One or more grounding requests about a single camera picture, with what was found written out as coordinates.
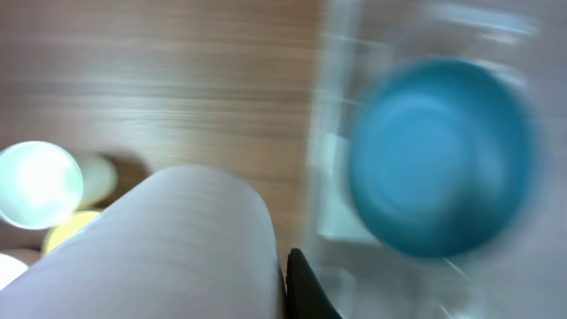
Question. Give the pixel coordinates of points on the yellow cup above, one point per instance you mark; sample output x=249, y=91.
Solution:
x=74, y=224

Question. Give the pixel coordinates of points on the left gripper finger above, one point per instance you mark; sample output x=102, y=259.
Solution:
x=305, y=297

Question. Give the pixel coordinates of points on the pink cup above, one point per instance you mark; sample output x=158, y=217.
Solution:
x=187, y=242

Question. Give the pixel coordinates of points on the pale green cup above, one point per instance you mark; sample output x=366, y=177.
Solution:
x=42, y=184

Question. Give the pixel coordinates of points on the pink small bowl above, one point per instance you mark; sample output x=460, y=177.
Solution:
x=15, y=262

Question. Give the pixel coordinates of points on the clear plastic storage container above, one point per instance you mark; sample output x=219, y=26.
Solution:
x=521, y=273

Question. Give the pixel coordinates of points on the dark blue bowl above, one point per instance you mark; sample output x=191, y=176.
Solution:
x=441, y=160

